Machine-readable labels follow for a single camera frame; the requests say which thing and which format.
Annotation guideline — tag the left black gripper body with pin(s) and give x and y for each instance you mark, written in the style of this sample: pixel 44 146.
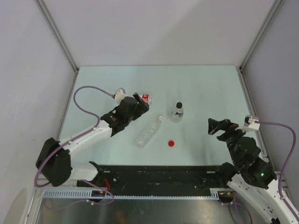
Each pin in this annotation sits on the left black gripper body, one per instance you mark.
pixel 138 111

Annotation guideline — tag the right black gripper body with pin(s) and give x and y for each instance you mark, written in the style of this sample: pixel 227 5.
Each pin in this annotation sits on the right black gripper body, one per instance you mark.
pixel 230 134

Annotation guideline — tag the clear red-label bottle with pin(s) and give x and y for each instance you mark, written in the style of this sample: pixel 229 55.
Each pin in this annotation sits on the clear red-label bottle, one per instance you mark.
pixel 147 98

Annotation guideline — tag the large clear unlabeled bottle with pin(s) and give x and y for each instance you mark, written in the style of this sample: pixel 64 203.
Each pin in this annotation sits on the large clear unlabeled bottle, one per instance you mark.
pixel 147 133

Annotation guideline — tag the small clear blue-label bottle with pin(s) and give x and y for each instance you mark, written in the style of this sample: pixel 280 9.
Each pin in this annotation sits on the small clear blue-label bottle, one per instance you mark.
pixel 176 114

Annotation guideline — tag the black bottle cap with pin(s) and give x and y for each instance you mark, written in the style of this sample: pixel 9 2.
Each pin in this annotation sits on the black bottle cap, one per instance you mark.
pixel 179 105

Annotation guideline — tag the red bottle cap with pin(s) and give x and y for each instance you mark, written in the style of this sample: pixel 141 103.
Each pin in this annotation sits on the red bottle cap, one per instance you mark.
pixel 171 143

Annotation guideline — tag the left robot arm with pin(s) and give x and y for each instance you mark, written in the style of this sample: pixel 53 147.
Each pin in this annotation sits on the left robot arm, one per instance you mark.
pixel 55 161

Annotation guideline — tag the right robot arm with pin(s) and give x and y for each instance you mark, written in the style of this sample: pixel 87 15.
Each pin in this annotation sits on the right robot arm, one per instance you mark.
pixel 249 175

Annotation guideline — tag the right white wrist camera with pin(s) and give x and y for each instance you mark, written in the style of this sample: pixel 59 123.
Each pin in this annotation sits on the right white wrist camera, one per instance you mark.
pixel 250 124

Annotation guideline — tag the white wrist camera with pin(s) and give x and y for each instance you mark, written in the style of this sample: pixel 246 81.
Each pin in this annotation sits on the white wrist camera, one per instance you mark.
pixel 119 95
pixel 250 124

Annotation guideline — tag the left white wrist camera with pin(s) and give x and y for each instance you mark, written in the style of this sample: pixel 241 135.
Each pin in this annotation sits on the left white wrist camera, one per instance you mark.
pixel 119 95

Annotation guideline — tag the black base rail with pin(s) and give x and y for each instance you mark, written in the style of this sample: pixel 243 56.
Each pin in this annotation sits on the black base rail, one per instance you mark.
pixel 163 181

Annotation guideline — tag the left aluminium frame post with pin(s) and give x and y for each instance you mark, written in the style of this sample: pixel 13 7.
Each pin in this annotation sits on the left aluminium frame post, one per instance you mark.
pixel 56 33

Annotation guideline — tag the aluminium frame post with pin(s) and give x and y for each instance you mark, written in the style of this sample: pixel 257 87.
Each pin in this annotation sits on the aluminium frame post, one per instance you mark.
pixel 269 19
pixel 56 33

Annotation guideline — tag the right aluminium frame post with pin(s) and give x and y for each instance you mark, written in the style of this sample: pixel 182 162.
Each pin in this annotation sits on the right aluminium frame post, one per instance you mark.
pixel 269 19

